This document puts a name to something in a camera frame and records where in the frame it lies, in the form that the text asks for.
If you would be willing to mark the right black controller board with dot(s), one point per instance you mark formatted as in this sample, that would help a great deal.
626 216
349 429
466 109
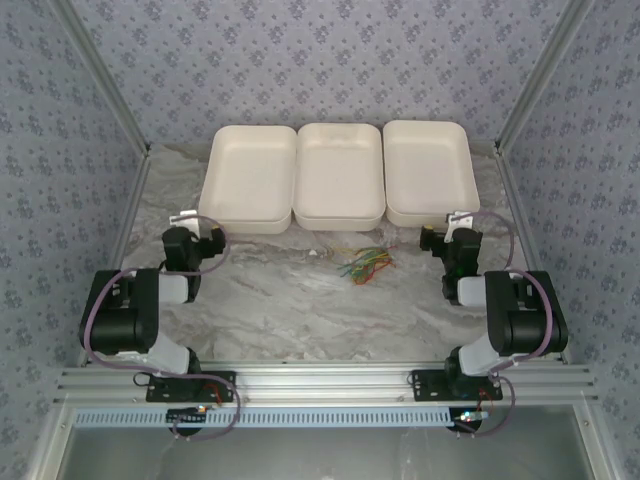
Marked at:
467 417

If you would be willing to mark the aluminium side rail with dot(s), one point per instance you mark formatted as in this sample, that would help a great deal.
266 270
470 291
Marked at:
129 210
517 200

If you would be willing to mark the aluminium mounting rail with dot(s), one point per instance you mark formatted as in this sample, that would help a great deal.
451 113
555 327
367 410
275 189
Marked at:
325 382

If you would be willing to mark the left aluminium frame post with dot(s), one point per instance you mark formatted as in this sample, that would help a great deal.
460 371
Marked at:
102 75

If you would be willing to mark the white plastic tray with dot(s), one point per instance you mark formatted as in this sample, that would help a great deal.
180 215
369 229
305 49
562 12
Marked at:
245 175
337 175
430 170

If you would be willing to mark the steel lower panel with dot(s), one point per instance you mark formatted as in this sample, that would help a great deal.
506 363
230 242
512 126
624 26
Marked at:
320 455

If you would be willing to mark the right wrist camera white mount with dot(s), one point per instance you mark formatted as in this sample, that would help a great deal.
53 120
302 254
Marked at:
460 218

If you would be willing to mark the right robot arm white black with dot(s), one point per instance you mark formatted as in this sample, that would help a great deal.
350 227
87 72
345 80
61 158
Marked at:
525 325

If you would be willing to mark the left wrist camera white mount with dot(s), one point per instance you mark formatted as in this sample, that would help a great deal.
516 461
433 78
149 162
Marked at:
182 218

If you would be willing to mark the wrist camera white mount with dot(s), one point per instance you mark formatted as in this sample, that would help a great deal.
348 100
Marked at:
182 218
460 218

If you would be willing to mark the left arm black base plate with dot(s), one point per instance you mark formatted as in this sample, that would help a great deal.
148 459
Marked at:
227 384

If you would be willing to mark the right aluminium side rail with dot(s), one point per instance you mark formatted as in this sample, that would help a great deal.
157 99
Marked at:
517 200

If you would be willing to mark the right aluminium frame post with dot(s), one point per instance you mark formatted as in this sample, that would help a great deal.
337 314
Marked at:
542 75

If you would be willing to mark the left aluminium side rail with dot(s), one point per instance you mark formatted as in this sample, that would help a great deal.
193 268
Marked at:
129 210

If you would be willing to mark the black controller board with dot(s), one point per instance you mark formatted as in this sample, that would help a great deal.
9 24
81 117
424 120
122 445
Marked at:
187 416
467 417

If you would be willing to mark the aluminium frame post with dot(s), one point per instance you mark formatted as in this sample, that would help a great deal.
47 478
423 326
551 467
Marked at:
542 75
102 75

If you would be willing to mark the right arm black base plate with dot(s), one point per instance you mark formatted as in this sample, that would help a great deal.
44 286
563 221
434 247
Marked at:
425 385

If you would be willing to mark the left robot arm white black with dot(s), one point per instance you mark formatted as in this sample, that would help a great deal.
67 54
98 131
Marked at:
120 320

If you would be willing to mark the left black controller board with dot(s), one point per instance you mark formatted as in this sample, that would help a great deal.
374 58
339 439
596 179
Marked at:
187 416

